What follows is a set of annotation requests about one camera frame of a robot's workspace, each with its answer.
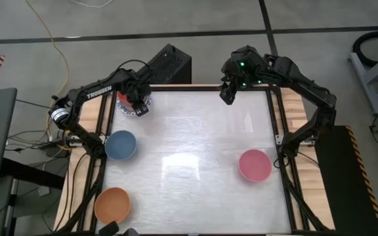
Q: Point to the black mesh box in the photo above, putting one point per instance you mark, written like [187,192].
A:
[169,64]

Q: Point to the wooden table base board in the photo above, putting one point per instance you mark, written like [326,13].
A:
[307,183]

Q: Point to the blue patterned paper plate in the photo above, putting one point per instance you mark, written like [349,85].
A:
[126,112]

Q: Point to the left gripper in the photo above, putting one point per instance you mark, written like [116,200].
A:
[136,88]

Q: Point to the tan orange bowl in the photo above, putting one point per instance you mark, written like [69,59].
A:
[112,205]

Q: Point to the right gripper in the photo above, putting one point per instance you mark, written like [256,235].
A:
[238,82]

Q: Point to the grey steel frame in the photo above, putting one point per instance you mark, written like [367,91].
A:
[369,82]

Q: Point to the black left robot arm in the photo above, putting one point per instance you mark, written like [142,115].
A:
[90,93]

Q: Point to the blue bowl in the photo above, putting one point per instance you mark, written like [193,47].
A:
[120,145]

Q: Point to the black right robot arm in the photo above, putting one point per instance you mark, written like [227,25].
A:
[307,85]

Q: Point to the black aluminium table frame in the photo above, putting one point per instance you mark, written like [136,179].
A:
[282,164]

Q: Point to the pink bowl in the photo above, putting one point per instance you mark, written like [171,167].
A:
[255,165]

